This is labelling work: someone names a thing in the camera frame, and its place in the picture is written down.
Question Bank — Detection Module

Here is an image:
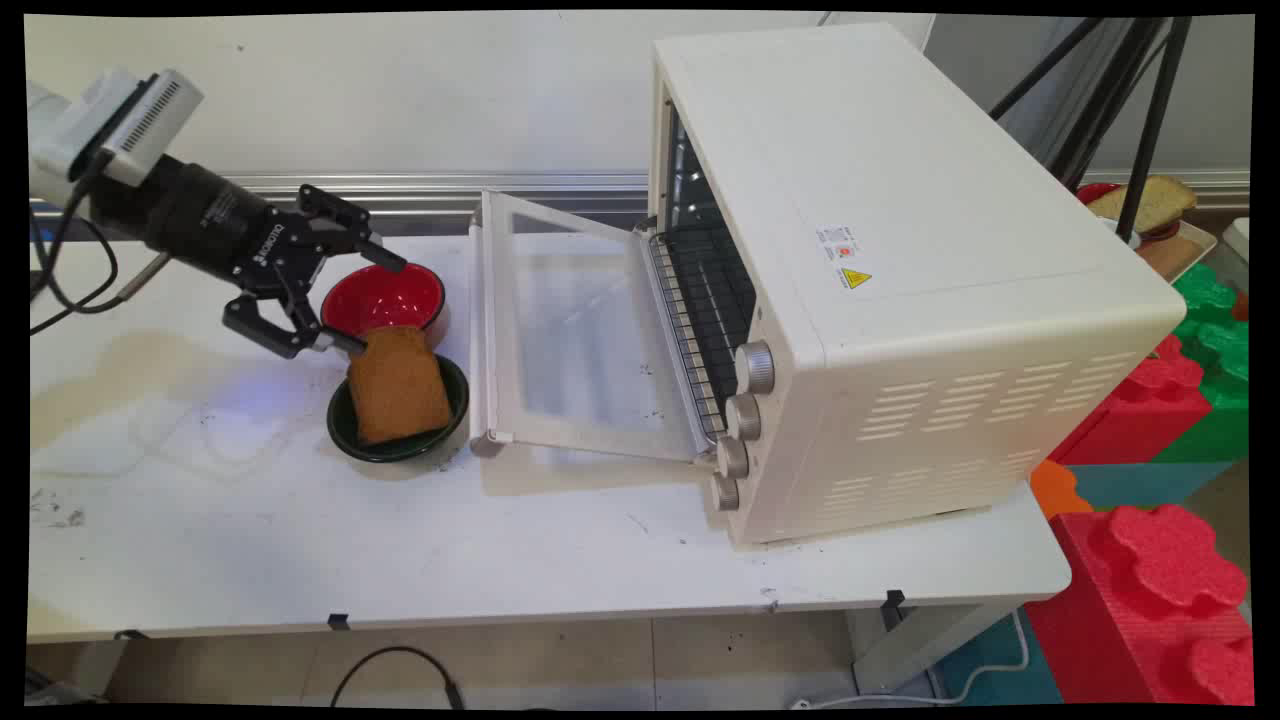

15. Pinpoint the beige tray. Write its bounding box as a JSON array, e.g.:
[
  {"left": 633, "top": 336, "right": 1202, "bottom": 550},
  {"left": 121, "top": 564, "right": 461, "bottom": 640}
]
[{"left": 1128, "top": 220, "right": 1219, "bottom": 284}]

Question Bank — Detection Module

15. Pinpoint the green foam block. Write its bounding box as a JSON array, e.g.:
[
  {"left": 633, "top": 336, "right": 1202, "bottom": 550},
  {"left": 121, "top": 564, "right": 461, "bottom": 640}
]
[{"left": 1150, "top": 262, "right": 1251, "bottom": 464}]

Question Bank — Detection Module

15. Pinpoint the brown toast slice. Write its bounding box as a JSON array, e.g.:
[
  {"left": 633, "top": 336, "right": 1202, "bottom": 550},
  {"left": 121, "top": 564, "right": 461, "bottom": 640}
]
[{"left": 346, "top": 325, "right": 455, "bottom": 447}]

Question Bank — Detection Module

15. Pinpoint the metal oven rack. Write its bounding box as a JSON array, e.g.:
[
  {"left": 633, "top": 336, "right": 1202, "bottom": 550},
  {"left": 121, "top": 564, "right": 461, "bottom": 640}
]
[{"left": 650, "top": 224, "right": 759, "bottom": 443}]

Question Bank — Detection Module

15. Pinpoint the cream toaster oven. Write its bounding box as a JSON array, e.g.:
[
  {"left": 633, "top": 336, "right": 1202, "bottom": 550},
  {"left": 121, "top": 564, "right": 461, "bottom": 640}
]
[{"left": 647, "top": 22, "right": 1188, "bottom": 547}]

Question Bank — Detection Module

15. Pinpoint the large red foam block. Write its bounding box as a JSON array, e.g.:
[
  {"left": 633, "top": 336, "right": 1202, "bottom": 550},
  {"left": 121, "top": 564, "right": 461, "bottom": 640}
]
[{"left": 1024, "top": 504, "right": 1254, "bottom": 707}]

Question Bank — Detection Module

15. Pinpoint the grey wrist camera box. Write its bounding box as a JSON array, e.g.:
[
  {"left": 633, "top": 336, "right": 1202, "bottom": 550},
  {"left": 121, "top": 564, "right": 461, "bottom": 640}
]
[{"left": 72, "top": 68, "right": 206, "bottom": 188}]

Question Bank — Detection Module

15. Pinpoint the black floor cable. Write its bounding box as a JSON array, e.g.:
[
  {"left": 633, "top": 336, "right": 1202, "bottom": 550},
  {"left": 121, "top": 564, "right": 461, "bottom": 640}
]
[{"left": 329, "top": 645, "right": 467, "bottom": 711}]

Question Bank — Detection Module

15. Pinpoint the small red foam block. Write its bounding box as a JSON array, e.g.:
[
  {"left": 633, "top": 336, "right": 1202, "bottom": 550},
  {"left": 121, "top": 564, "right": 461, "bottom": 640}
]
[{"left": 1048, "top": 334, "right": 1214, "bottom": 467}]

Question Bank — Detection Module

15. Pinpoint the red plate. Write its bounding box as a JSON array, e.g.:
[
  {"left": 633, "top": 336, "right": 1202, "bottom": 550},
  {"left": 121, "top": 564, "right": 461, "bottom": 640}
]
[{"left": 1076, "top": 182, "right": 1183, "bottom": 242}]

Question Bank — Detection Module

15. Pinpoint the teal floor mat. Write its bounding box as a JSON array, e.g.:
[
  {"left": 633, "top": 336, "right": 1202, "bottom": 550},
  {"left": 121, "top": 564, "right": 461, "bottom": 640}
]
[{"left": 938, "top": 610, "right": 1063, "bottom": 707}]

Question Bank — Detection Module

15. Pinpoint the white floor cable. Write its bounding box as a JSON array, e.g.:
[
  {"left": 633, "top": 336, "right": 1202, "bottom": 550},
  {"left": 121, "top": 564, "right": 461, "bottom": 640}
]
[{"left": 790, "top": 608, "right": 1032, "bottom": 710}]

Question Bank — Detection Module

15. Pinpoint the white table leg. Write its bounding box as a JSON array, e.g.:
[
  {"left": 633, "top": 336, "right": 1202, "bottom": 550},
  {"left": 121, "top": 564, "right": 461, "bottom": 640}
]
[{"left": 848, "top": 598, "right": 1023, "bottom": 697}]

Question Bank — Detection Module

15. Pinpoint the orange foam piece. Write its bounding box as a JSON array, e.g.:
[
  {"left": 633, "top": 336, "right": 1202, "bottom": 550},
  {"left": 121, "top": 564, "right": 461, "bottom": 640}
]
[{"left": 1029, "top": 458, "right": 1097, "bottom": 520}]

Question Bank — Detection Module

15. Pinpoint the pale bread slice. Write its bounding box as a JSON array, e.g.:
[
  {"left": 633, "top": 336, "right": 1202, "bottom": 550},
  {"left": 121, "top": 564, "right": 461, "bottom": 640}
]
[{"left": 1087, "top": 175, "right": 1199, "bottom": 234}]

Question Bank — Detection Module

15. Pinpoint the aluminium rail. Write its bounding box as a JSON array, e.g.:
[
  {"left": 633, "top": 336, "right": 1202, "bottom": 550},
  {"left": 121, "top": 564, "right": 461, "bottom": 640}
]
[{"left": 30, "top": 171, "right": 652, "bottom": 218}]

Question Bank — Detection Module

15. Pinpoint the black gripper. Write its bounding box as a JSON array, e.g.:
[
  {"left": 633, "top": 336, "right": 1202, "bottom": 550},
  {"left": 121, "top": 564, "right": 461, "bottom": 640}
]
[{"left": 90, "top": 155, "right": 409, "bottom": 360}]

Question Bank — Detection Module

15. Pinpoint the dark green bowl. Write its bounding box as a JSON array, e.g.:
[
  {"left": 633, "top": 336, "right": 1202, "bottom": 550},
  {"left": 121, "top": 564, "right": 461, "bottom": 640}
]
[{"left": 326, "top": 353, "right": 470, "bottom": 464}]

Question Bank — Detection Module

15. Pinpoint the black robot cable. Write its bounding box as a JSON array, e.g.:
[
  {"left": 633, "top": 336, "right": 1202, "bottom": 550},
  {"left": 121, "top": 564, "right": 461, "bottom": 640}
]
[{"left": 29, "top": 150, "right": 173, "bottom": 337}]

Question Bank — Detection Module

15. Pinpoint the black tripod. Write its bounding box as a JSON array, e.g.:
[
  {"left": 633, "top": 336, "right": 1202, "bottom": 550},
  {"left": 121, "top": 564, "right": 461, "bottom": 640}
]
[{"left": 989, "top": 15, "right": 1194, "bottom": 242}]

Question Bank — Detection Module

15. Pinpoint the red bowl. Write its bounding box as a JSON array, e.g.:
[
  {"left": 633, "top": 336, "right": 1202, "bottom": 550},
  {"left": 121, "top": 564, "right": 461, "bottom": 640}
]
[{"left": 320, "top": 262, "right": 447, "bottom": 349}]

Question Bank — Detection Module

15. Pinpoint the teal foam block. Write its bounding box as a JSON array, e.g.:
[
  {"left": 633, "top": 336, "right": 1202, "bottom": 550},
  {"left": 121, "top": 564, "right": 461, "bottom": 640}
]
[{"left": 1065, "top": 461, "right": 1237, "bottom": 512}]

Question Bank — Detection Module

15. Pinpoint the glass oven door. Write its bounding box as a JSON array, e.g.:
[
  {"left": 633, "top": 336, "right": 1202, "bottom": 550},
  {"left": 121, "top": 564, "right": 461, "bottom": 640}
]
[{"left": 467, "top": 189, "right": 723, "bottom": 465}]

